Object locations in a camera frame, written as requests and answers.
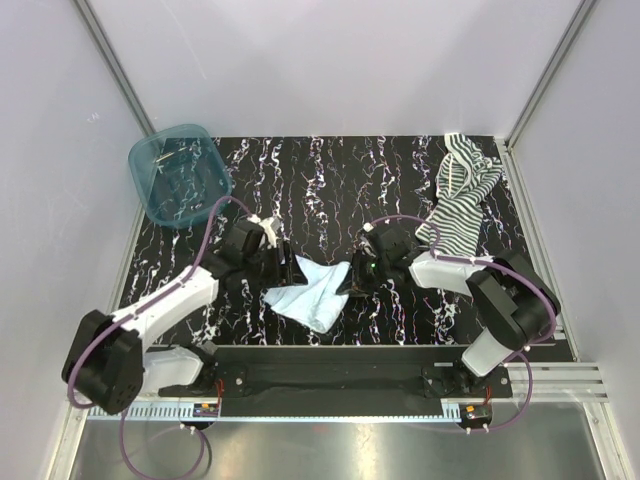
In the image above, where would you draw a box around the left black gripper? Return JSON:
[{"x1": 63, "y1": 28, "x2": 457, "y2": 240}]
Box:
[{"x1": 242, "y1": 241, "x2": 307, "y2": 290}]

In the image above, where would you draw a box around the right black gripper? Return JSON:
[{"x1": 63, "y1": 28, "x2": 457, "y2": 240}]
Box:
[{"x1": 337, "y1": 250, "x2": 390, "y2": 299}]

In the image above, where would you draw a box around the light blue towel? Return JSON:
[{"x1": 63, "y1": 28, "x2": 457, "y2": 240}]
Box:
[{"x1": 264, "y1": 256, "x2": 350, "y2": 334}]

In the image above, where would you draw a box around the black white striped towel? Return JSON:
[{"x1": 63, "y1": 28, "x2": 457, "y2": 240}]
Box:
[{"x1": 415, "y1": 133, "x2": 503, "y2": 257}]

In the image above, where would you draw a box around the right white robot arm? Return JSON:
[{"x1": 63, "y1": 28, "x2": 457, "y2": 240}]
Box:
[{"x1": 336, "y1": 247, "x2": 561, "y2": 397}]

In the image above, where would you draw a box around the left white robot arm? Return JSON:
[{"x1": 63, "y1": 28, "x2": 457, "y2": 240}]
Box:
[{"x1": 62, "y1": 243, "x2": 308, "y2": 415}]

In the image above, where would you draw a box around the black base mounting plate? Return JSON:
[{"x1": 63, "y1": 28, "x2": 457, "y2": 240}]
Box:
[{"x1": 159, "y1": 346, "x2": 513, "y2": 399}]

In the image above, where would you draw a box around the teal transparent plastic bin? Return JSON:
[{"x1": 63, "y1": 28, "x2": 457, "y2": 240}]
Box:
[{"x1": 128, "y1": 124, "x2": 232, "y2": 229}]

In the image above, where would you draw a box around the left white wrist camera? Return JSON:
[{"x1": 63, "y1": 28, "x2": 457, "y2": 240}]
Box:
[{"x1": 226, "y1": 215, "x2": 281, "y2": 258}]

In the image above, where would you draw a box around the white slotted cable duct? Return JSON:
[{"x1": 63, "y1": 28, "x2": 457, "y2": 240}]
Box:
[{"x1": 119, "y1": 399, "x2": 464, "y2": 424}]

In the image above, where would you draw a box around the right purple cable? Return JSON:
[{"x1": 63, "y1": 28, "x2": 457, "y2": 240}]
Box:
[{"x1": 367, "y1": 214, "x2": 561, "y2": 434}]

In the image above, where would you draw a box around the purple cable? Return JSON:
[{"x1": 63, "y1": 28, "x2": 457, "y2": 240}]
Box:
[
  {"x1": 367, "y1": 214, "x2": 561, "y2": 434},
  {"x1": 67, "y1": 196, "x2": 261, "y2": 476}
]

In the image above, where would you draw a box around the right aluminium frame post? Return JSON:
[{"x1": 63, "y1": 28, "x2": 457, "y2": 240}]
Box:
[{"x1": 504, "y1": 0, "x2": 599, "y2": 149}]

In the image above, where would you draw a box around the aluminium frame post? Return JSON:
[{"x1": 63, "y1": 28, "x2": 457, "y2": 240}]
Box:
[
  {"x1": 504, "y1": 0, "x2": 599, "y2": 149},
  {"x1": 71, "y1": 0, "x2": 156, "y2": 136}
]

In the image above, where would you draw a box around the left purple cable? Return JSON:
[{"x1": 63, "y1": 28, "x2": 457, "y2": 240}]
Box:
[{"x1": 67, "y1": 196, "x2": 261, "y2": 476}]

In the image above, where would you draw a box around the left aluminium frame post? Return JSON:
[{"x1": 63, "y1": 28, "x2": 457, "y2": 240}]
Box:
[{"x1": 71, "y1": 0, "x2": 156, "y2": 136}]

